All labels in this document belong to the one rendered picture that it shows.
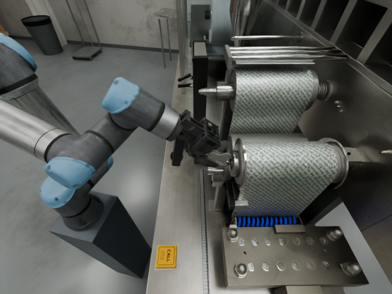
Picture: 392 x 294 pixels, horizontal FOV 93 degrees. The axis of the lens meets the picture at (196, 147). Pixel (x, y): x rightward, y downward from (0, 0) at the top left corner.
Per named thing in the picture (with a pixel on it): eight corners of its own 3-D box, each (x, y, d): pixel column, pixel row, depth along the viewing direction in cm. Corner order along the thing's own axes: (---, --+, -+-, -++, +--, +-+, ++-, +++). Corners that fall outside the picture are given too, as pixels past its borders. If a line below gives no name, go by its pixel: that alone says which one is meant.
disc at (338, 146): (304, 159, 64) (326, 126, 53) (305, 159, 64) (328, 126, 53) (325, 199, 54) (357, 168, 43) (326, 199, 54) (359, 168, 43)
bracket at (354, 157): (332, 150, 54) (336, 146, 52) (352, 150, 54) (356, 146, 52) (342, 164, 50) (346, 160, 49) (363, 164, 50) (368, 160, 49)
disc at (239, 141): (231, 160, 64) (238, 127, 53) (232, 160, 64) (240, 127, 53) (238, 199, 54) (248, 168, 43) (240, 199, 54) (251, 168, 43)
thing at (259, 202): (231, 216, 67) (240, 189, 53) (296, 215, 67) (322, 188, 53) (231, 217, 66) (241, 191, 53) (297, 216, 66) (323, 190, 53)
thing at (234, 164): (233, 181, 51) (228, 171, 58) (240, 181, 51) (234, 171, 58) (234, 154, 49) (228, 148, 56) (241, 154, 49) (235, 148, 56)
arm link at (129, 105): (109, 88, 43) (122, 65, 37) (151, 113, 48) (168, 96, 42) (95, 115, 39) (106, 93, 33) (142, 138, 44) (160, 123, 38)
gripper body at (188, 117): (223, 147, 45) (184, 123, 40) (200, 164, 50) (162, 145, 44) (220, 126, 51) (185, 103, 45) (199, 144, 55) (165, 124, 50)
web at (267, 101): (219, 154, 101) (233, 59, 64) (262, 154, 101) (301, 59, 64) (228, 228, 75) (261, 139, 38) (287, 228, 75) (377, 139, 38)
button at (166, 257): (158, 247, 71) (157, 245, 69) (177, 246, 71) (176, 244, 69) (156, 268, 66) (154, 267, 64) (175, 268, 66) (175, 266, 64)
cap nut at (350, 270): (339, 262, 56) (347, 258, 53) (351, 262, 56) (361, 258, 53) (346, 277, 53) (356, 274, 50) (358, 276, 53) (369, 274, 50)
